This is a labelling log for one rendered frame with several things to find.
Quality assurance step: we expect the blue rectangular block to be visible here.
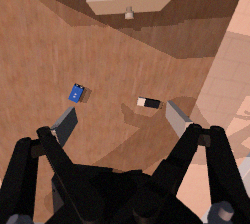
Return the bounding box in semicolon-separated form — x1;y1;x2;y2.
68;84;84;103

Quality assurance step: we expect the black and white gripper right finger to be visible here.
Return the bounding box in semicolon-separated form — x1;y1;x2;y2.
133;101;250;224

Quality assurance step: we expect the tan wooden drawer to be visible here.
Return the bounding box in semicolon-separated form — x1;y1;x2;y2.
86;0;171;19

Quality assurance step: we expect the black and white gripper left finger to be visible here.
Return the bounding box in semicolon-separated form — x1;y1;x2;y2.
0;106;106;224

